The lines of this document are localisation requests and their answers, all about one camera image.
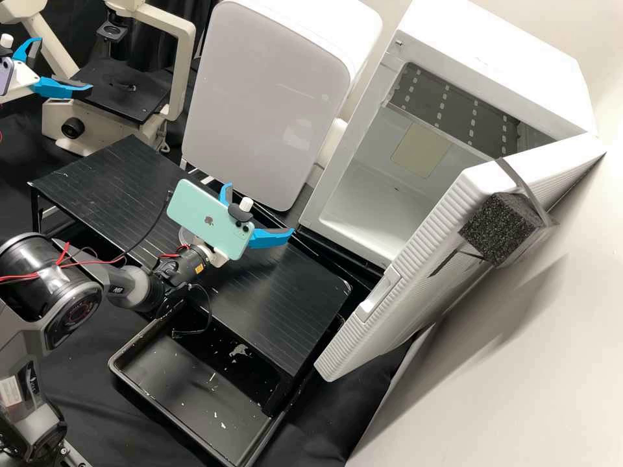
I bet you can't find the incubator door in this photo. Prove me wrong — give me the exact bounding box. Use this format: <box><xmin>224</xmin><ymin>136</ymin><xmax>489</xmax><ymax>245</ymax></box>
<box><xmin>313</xmin><ymin>132</ymin><xmax>609</xmax><ymax>384</ymax></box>

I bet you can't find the black platform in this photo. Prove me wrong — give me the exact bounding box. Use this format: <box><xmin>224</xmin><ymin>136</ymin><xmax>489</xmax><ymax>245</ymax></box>
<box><xmin>180</xmin><ymin>159</ymin><xmax>223</xmax><ymax>189</ymax></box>
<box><xmin>28</xmin><ymin>134</ymin><xmax>352</xmax><ymax>415</ymax></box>
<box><xmin>252</xmin><ymin>204</ymin><xmax>388</xmax><ymax>293</ymax></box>

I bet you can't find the black cable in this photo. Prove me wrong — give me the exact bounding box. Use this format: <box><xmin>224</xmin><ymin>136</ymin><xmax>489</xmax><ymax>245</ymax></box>
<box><xmin>119</xmin><ymin>192</ymin><xmax>171</xmax><ymax>259</ymax></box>

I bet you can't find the wrist camera phone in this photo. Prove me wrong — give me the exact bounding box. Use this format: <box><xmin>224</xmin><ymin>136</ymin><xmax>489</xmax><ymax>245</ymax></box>
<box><xmin>167</xmin><ymin>178</ymin><xmax>258</xmax><ymax>262</ymax></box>
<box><xmin>0</xmin><ymin>32</ymin><xmax>16</xmax><ymax>97</ymax></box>

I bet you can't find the thin black wire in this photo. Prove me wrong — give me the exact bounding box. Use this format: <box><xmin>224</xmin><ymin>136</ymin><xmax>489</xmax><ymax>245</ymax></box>
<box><xmin>169</xmin><ymin>283</ymin><xmax>214</xmax><ymax>337</ymax></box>

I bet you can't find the cream microscope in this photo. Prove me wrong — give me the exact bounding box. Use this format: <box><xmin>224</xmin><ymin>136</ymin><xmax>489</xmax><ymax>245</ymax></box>
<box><xmin>0</xmin><ymin>0</ymin><xmax>198</xmax><ymax>152</ymax></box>

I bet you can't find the white box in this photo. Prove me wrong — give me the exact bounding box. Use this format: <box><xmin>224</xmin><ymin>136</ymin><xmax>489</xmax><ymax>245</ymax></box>
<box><xmin>180</xmin><ymin>0</ymin><xmax>384</xmax><ymax>213</ymax></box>

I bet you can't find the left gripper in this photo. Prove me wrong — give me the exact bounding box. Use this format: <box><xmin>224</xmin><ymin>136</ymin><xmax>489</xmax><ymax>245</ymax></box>
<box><xmin>0</xmin><ymin>38</ymin><xmax>94</xmax><ymax>104</ymax></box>

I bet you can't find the black tray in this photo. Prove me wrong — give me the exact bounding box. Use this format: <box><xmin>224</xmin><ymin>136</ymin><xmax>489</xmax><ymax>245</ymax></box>
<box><xmin>108</xmin><ymin>274</ymin><xmax>385</xmax><ymax>467</ymax></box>

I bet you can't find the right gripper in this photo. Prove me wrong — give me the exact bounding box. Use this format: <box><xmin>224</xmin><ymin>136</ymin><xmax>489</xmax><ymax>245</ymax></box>
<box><xmin>206</xmin><ymin>182</ymin><xmax>296</xmax><ymax>267</ymax></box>

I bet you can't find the right wrist camera phone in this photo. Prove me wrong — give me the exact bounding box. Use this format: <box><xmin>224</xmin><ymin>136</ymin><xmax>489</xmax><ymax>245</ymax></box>
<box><xmin>167</xmin><ymin>178</ymin><xmax>258</xmax><ymax>262</ymax></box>

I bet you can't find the white incubator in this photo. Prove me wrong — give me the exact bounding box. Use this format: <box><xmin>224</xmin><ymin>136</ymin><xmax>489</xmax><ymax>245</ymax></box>
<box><xmin>297</xmin><ymin>0</ymin><xmax>594</xmax><ymax>271</ymax></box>

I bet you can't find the left wrist camera phone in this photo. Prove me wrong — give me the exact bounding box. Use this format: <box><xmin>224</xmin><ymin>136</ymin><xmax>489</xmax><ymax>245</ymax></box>
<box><xmin>0</xmin><ymin>32</ymin><xmax>16</xmax><ymax>97</ymax></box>

